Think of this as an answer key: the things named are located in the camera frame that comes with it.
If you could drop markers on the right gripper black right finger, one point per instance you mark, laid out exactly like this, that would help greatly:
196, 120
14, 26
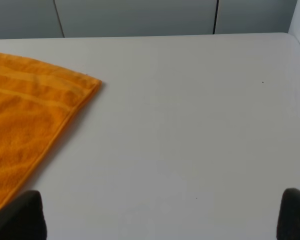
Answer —
288, 224

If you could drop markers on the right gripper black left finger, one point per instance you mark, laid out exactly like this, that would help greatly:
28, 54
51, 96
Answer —
23, 218

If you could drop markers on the orange terry towel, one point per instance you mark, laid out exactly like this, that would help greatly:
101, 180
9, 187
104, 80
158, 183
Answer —
38, 100

